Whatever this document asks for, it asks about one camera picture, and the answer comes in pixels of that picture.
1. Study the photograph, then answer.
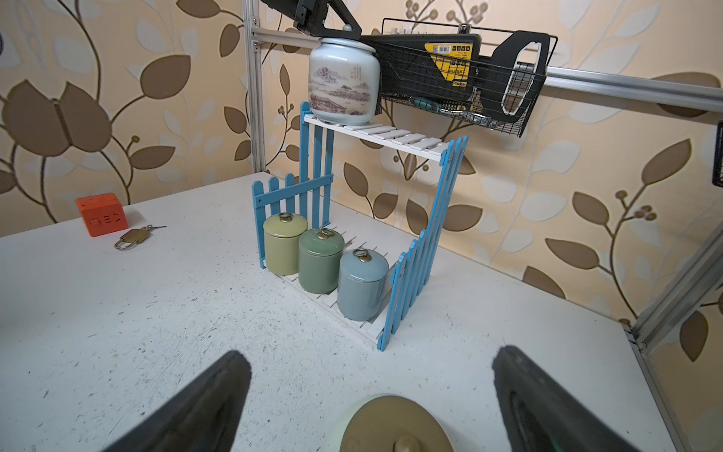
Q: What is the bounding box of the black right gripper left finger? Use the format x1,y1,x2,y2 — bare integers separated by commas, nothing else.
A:
106,350,252,451

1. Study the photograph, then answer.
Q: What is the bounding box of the blue white wooden shelf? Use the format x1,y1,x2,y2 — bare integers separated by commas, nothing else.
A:
252,103,468,351

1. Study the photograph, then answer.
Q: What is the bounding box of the white painted porcelain jar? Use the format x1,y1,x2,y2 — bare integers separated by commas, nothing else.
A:
308,38,381,126

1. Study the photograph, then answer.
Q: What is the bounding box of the black wire basket rear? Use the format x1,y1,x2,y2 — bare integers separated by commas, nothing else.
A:
361,20,558,137

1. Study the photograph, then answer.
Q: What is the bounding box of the aluminium cage frame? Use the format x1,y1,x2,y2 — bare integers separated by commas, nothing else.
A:
241,0,723,452

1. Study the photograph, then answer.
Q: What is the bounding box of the blue small tea canister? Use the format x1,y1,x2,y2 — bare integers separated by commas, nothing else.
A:
337,248,390,322

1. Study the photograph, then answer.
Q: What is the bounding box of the brass padlock with key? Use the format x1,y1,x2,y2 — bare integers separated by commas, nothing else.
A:
114,225,164,250

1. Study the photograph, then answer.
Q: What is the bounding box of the green small tea canister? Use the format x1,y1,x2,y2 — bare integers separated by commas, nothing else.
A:
299,228,345,294

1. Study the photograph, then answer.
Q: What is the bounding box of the green handle screwdriver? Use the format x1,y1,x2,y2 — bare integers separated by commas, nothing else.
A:
410,96,480,124

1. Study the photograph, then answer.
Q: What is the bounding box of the black white handle saw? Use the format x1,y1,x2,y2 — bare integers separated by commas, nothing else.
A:
482,30,552,124

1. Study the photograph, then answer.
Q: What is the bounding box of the black yellow tool box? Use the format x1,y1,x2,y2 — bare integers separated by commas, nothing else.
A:
361,34,482,101

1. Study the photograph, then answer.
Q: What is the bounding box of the cream jar with brown lid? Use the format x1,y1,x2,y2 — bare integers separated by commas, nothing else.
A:
322,394,454,451

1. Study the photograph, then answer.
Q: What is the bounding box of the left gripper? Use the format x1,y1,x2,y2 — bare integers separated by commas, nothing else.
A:
263,0,363,40

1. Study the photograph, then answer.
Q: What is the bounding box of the red cube block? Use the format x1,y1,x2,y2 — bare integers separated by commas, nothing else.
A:
75,193,129,237

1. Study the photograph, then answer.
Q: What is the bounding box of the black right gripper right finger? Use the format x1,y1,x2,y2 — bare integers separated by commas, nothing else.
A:
493,346,636,452

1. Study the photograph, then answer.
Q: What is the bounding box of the yellow-green small tea canister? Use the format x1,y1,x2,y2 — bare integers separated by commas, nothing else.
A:
263,212,308,276

